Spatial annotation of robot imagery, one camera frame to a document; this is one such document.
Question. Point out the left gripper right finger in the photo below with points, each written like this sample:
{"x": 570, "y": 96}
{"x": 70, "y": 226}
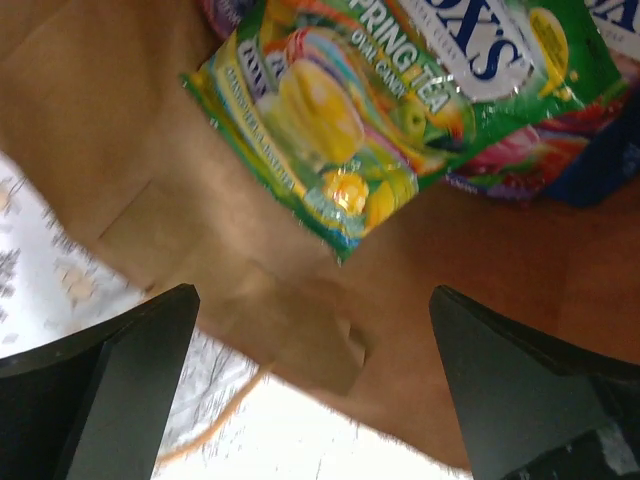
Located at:
{"x": 532, "y": 406}

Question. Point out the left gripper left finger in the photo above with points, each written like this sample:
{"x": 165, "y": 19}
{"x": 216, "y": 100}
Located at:
{"x": 94, "y": 405}

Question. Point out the red paper bag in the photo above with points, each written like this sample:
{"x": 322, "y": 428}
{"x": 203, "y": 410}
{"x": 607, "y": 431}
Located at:
{"x": 93, "y": 112}

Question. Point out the green Fox's candy bag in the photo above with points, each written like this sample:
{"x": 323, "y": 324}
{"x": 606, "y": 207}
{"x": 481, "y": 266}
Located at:
{"x": 346, "y": 110}

